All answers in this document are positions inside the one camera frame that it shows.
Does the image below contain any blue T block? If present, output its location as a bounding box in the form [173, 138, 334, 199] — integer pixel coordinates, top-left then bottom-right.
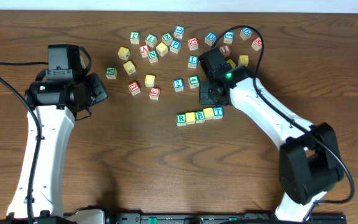
[213, 106, 224, 119]

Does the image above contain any green B block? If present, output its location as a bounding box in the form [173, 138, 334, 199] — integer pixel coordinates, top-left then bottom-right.
[195, 110, 205, 124]

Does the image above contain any yellow O block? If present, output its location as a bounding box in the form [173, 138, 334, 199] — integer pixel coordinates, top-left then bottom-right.
[185, 112, 196, 124]

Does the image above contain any green R block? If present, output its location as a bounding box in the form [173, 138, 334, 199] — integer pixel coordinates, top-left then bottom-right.
[176, 114, 186, 126]

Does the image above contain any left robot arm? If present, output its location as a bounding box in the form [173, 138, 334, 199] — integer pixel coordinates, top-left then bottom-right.
[0, 44, 108, 223]

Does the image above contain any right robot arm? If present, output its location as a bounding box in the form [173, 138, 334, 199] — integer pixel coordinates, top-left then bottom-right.
[198, 48, 344, 223]

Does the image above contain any green 4 block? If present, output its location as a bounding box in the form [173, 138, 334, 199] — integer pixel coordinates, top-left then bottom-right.
[188, 75, 200, 88]

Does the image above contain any green V block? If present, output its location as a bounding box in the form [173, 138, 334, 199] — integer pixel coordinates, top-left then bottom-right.
[105, 67, 117, 79]

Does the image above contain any blue 2 block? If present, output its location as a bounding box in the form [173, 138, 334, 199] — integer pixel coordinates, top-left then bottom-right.
[173, 78, 184, 92]

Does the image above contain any red U block lower left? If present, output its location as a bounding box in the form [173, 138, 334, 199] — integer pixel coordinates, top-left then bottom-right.
[127, 81, 141, 96]

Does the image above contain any red u block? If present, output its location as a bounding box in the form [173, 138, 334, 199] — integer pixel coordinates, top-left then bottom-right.
[127, 81, 141, 96]
[188, 37, 199, 51]

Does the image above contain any blue L block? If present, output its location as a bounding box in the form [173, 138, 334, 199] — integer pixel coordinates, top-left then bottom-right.
[188, 55, 198, 68]

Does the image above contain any yellow S block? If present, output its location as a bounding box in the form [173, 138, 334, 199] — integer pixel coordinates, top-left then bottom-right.
[227, 59, 236, 68]

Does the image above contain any red I block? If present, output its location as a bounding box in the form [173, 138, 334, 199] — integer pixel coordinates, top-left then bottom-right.
[219, 45, 231, 57]

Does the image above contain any yellow K block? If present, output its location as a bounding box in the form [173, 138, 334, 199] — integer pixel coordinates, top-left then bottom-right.
[238, 55, 249, 67]

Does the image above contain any yellow C block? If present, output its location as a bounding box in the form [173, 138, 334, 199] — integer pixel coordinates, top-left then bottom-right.
[145, 75, 155, 88]

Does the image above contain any red E block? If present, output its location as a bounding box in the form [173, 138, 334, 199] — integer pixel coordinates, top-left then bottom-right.
[149, 87, 160, 100]

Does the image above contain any red U block upper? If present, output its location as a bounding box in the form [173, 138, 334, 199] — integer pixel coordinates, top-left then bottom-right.
[188, 37, 199, 51]

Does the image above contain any blue D block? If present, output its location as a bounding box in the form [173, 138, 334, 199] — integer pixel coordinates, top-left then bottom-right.
[204, 32, 217, 47]

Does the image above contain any blue P block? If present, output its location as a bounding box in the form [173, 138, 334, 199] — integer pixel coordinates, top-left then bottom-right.
[170, 40, 181, 54]

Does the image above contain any red A block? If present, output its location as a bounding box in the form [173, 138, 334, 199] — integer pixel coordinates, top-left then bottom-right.
[139, 44, 150, 58]

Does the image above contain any green N block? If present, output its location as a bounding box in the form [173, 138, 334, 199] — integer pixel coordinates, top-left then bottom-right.
[147, 50, 158, 63]

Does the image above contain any red M block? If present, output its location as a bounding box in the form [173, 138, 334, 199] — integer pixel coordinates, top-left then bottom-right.
[251, 37, 263, 51]

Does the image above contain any blue J block top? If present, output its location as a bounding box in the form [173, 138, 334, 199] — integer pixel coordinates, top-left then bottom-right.
[174, 26, 185, 39]

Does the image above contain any green Z block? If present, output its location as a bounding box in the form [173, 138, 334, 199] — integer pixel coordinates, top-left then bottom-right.
[162, 32, 173, 46]

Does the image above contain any green L block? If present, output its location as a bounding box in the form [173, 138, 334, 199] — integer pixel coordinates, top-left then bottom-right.
[145, 34, 157, 48]

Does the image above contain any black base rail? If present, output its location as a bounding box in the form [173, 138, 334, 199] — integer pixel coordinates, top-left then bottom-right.
[64, 211, 347, 224]

